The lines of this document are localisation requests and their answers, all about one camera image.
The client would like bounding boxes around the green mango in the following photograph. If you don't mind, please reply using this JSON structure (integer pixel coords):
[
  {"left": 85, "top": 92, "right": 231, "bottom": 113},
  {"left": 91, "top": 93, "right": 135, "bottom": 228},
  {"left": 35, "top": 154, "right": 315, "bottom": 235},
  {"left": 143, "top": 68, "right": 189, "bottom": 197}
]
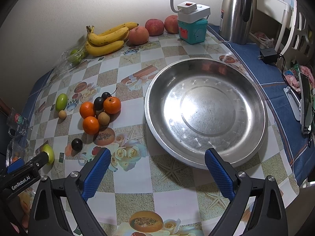
[
  {"left": 55, "top": 93, "right": 68, "bottom": 112},
  {"left": 42, "top": 144, "right": 55, "bottom": 165}
]

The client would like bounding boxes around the small tan longan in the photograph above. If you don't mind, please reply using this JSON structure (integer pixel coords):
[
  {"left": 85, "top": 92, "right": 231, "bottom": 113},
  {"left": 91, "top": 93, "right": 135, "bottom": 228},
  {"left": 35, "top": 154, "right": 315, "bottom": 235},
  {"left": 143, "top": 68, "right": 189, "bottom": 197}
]
[{"left": 58, "top": 110, "right": 67, "bottom": 120}]

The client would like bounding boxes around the orange tangerine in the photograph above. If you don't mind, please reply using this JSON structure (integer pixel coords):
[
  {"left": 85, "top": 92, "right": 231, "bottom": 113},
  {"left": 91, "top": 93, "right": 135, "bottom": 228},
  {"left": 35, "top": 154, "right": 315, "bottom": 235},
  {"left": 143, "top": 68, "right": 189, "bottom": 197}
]
[
  {"left": 103, "top": 96, "right": 121, "bottom": 114},
  {"left": 82, "top": 116, "right": 100, "bottom": 135},
  {"left": 79, "top": 102, "right": 95, "bottom": 119}
]

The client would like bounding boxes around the larger tan longan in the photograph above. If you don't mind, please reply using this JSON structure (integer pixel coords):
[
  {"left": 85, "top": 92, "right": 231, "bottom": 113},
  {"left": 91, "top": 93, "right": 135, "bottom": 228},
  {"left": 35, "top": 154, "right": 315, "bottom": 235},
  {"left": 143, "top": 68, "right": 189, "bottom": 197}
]
[{"left": 98, "top": 111, "right": 110, "bottom": 126}]

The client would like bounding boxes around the black plum with stem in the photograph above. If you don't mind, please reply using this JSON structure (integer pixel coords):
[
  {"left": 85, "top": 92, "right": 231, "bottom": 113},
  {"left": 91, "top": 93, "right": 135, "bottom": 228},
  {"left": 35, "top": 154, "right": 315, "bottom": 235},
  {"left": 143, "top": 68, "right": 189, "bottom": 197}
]
[{"left": 101, "top": 89, "right": 117, "bottom": 100}]

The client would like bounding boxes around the clear plastic package red logo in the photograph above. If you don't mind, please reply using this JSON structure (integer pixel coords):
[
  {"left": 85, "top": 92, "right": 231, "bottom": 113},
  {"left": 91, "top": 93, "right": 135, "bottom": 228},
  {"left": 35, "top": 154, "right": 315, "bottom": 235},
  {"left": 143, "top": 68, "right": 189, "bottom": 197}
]
[{"left": 6, "top": 108, "right": 29, "bottom": 138}]

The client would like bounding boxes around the checkered fruit print tablecloth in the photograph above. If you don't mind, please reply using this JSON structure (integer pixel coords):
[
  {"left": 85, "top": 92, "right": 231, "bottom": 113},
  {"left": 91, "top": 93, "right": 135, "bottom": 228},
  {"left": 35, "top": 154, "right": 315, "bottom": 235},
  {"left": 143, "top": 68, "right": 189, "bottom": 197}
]
[{"left": 14, "top": 30, "right": 300, "bottom": 236}]

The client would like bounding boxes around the large steel bowl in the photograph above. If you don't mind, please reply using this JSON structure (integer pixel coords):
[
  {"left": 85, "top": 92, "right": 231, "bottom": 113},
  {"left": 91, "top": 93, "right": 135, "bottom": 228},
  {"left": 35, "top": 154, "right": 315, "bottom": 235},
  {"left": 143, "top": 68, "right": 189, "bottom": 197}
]
[{"left": 144, "top": 58, "right": 268, "bottom": 169}]

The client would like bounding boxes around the white phone stand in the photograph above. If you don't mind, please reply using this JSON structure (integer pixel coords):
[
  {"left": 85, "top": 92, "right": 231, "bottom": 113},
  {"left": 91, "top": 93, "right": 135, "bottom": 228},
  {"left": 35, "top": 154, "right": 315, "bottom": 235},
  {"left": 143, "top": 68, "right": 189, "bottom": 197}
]
[{"left": 283, "top": 86, "right": 301, "bottom": 122}]

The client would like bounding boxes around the clear bag of green fruit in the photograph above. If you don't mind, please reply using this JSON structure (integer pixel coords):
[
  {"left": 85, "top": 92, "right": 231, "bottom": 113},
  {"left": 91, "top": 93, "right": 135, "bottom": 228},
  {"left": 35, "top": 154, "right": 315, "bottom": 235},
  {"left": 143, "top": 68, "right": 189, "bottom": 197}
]
[{"left": 53, "top": 41, "right": 88, "bottom": 75}]

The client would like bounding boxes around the blue plaid cloth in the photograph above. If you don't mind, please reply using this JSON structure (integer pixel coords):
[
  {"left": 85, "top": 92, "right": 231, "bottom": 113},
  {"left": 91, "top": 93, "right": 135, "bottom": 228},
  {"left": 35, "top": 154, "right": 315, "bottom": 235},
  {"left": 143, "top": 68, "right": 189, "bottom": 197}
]
[{"left": 207, "top": 25, "right": 314, "bottom": 186}]

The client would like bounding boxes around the pink snack bag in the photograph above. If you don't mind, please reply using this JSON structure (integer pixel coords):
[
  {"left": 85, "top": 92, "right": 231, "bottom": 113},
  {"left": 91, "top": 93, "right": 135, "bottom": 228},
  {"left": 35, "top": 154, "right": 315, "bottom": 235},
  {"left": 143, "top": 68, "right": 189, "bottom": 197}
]
[{"left": 284, "top": 64, "right": 314, "bottom": 93}]

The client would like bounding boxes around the black smartphone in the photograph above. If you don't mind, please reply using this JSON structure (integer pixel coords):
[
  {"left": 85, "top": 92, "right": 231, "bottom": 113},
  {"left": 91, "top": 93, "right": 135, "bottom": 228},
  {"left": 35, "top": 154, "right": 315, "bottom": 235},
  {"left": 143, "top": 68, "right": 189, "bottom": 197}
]
[{"left": 300, "top": 74, "right": 312, "bottom": 135}]

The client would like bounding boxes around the yellow banana bunch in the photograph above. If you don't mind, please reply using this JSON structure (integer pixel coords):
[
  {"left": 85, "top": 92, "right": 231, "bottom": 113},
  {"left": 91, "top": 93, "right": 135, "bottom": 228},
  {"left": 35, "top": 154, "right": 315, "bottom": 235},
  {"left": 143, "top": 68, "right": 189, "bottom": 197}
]
[{"left": 84, "top": 22, "right": 139, "bottom": 56}]

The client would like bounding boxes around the black power adapter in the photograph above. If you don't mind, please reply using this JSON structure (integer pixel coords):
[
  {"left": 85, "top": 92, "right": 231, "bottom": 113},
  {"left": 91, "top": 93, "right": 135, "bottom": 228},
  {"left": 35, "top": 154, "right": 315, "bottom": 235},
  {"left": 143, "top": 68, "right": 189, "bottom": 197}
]
[{"left": 258, "top": 48, "right": 279, "bottom": 65}]

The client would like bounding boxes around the teal plastic box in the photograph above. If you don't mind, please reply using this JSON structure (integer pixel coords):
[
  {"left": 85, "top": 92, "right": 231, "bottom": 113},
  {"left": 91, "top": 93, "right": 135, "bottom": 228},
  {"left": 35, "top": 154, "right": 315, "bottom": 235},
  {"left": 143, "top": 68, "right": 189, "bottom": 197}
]
[{"left": 178, "top": 18, "right": 208, "bottom": 44}]

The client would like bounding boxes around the peach coloured apple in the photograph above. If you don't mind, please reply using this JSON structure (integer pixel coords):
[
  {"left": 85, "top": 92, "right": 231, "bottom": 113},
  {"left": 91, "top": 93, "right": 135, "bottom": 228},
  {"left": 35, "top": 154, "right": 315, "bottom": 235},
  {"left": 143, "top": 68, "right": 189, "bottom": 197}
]
[{"left": 129, "top": 26, "right": 149, "bottom": 45}]

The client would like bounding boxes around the white shelf rack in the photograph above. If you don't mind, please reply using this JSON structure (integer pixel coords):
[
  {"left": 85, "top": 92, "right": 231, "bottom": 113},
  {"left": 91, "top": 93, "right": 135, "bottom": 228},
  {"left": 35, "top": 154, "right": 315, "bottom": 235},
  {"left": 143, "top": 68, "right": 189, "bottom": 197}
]
[{"left": 250, "top": 0, "right": 314, "bottom": 65}]

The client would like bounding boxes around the red apple middle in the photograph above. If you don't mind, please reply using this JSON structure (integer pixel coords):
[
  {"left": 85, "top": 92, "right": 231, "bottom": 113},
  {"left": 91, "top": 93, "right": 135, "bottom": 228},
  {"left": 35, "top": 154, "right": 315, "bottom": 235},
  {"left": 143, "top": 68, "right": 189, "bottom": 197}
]
[{"left": 145, "top": 19, "right": 164, "bottom": 36}]

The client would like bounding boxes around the red apple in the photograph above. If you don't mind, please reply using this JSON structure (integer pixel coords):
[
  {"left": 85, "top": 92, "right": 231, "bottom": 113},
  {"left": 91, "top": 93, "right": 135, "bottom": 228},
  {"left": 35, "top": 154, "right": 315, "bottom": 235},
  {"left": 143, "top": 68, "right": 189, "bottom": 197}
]
[
  {"left": 145, "top": 19, "right": 164, "bottom": 36},
  {"left": 164, "top": 15, "right": 179, "bottom": 34}
]

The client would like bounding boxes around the red apple far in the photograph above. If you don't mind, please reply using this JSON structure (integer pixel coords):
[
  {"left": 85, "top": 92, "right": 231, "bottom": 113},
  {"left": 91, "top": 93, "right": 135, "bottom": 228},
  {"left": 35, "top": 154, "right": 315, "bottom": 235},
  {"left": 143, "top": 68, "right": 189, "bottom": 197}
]
[{"left": 164, "top": 15, "right": 179, "bottom": 34}]

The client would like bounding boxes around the steel thermos jug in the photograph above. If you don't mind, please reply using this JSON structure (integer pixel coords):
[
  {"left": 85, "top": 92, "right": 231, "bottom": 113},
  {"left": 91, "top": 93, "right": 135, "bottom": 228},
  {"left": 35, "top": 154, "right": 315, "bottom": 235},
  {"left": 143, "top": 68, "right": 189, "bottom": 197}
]
[{"left": 219, "top": 0, "right": 253, "bottom": 45}]

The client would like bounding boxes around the black adapter cable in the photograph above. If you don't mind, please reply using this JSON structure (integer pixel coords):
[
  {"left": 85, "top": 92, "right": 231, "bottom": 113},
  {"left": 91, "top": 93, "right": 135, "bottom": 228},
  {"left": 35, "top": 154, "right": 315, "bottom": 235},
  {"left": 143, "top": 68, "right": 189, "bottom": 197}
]
[{"left": 275, "top": 53, "right": 294, "bottom": 89}]

